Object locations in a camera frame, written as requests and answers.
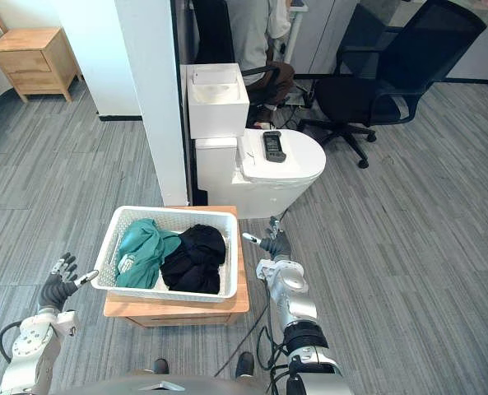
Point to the white plastic laundry basket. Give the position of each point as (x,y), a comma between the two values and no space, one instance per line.
(167,253)

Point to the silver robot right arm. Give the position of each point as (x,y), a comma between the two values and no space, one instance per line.
(299,312)

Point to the white desk leg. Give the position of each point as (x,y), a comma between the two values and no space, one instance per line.
(295,37)

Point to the green garment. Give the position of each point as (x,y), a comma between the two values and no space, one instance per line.
(142,255)

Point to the white toilet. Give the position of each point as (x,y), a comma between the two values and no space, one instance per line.
(268,173)

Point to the low wooden cabinet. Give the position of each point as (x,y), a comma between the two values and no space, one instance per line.
(178,310)

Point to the white box sink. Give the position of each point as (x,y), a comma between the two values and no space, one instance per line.
(217,100)

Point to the wooden nightstand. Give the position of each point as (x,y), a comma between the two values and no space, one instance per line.
(33,61)

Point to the black mesh office chair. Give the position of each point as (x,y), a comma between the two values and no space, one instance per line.
(387,74)

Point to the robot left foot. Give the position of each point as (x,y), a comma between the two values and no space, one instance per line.
(161,365)

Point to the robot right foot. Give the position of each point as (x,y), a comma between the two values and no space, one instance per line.
(244,364)

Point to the person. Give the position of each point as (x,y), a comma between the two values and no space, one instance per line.
(260,53)

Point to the black garment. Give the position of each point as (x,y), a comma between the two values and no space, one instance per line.
(196,259)

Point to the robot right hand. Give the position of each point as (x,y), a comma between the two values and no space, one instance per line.
(277,243)

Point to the black handheld remote controller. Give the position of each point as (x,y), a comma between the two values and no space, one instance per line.
(273,146)

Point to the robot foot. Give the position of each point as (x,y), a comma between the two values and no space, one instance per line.
(161,365)
(244,364)

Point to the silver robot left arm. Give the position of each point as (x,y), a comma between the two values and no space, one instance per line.
(31,349)

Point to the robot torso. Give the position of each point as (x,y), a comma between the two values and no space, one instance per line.
(194,384)

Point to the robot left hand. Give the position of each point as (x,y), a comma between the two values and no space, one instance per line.
(54,290)

